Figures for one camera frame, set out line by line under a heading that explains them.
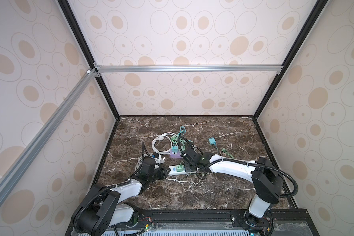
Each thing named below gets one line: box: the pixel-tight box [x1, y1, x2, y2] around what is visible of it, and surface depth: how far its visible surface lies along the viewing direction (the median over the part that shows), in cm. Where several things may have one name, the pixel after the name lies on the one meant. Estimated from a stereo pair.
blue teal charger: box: [208, 136, 216, 146], surface depth 105 cm
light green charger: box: [176, 164, 185, 173], surface depth 86 cm
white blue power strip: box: [168, 165, 193, 176], surface depth 89 cm
